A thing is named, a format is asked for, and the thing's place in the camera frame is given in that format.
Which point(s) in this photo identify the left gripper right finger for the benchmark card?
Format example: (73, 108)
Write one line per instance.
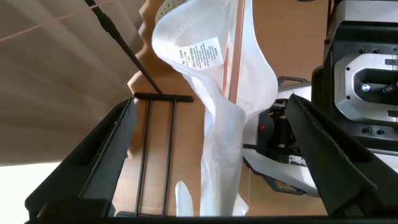
(339, 180)

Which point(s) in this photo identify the white laundry basket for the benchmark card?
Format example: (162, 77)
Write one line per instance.
(169, 4)

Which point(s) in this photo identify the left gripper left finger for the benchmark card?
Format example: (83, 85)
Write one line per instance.
(77, 186)

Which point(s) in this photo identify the black clothes rack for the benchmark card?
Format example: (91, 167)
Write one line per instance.
(161, 97)

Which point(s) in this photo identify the white printed t-shirt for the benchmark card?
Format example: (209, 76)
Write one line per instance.
(224, 140)

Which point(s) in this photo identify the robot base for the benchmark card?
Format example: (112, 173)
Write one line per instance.
(351, 37)

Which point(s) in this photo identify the pink clothes hanger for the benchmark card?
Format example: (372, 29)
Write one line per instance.
(237, 46)
(46, 24)

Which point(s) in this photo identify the beige curtain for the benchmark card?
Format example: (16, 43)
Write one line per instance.
(46, 93)

